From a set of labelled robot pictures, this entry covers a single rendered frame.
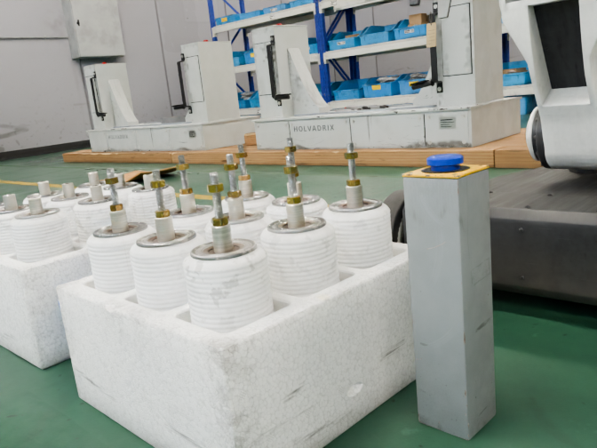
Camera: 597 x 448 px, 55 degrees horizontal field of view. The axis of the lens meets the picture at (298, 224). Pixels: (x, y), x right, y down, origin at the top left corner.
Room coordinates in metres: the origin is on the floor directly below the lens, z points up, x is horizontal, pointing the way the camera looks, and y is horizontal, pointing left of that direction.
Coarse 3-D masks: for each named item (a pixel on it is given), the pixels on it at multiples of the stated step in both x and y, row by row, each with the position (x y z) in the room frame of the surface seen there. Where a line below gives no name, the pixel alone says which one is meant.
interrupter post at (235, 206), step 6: (228, 198) 0.80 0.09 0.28; (234, 198) 0.80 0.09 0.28; (240, 198) 0.79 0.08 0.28; (228, 204) 0.80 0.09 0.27; (234, 204) 0.79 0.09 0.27; (240, 204) 0.79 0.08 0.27; (228, 210) 0.80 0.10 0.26; (234, 210) 0.79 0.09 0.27; (240, 210) 0.79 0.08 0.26; (234, 216) 0.79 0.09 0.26; (240, 216) 0.79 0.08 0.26
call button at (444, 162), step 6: (432, 156) 0.65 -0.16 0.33; (438, 156) 0.64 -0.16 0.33; (444, 156) 0.64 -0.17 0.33; (450, 156) 0.63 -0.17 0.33; (456, 156) 0.63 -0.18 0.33; (462, 156) 0.64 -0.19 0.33; (432, 162) 0.64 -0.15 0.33; (438, 162) 0.63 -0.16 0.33; (444, 162) 0.63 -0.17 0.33; (450, 162) 0.63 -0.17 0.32; (456, 162) 0.63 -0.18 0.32; (462, 162) 0.63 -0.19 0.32; (432, 168) 0.64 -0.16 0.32; (438, 168) 0.63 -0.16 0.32; (444, 168) 0.63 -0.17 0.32; (450, 168) 0.63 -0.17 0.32; (456, 168) 0.63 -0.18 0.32
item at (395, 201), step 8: (400, 192) 1.14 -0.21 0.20; (392, 200) 1.12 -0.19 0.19; (400, 200) 1.10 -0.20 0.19; (392, 208) 1.10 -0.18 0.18; (400, 208) 1.09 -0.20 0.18; (392, 216) 1.08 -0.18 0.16; (400, 216) 1.09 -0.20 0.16; (392, 224) 1.07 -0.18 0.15; (400, 224) 1.08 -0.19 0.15; (392, 232) 1.07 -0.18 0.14; (400, 232) 1.08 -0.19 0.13; (392, 240) 1.06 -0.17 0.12; (400, 240) 1.08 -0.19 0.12
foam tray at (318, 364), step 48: (336, 288) 0.67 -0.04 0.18; (384, 288) 0.71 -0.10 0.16; (96, 336) 0.73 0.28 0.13; (144, 336) 0.63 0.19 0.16; (192, 336) 0.57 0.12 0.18; (240, 336) 0.55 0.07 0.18; (288, 336) 0.59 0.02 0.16; (336, 336) 0.64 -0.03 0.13; (384, 336) 0.71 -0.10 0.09; (96, 384) 0.75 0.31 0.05; (144, 384) 0.65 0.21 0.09; (192, 384) 0.57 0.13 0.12; (240, 384) 0.54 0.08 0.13; (288, 384) 0.58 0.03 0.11; (336, 384) 0.64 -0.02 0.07; (384, 384) 0.70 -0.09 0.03; (144, 432) 0.67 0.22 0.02; (192, 432) 0.58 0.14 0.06; (240, 432) 0.53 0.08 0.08; (288, 432) 0.58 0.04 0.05; (336, 432) 0.63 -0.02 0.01
